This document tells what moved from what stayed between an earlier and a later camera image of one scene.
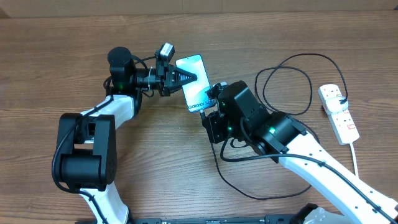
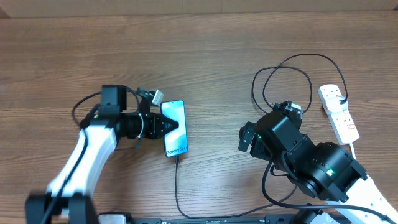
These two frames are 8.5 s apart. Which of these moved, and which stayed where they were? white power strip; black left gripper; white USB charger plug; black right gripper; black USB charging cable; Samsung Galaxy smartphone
Moved: Samsung Galaxy smartphone; black right gripper; black left gripper; black USB charging cable
Stayed: white power strip; white USB charger plug
